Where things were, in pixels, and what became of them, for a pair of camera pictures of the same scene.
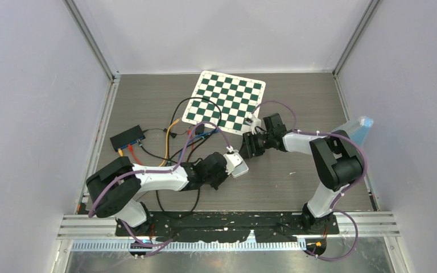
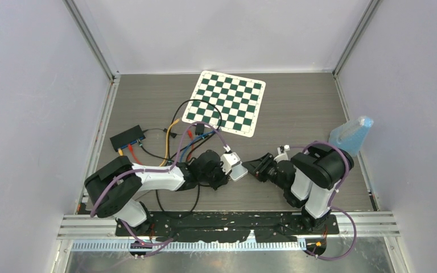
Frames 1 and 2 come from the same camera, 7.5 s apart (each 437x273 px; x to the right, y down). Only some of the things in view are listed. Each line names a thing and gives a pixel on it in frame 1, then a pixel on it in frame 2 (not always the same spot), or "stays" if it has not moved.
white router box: (240, 170) stays
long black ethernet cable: (160, 206) stays
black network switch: (121, 140) stays
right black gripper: (248, 149) -> (258, 167)
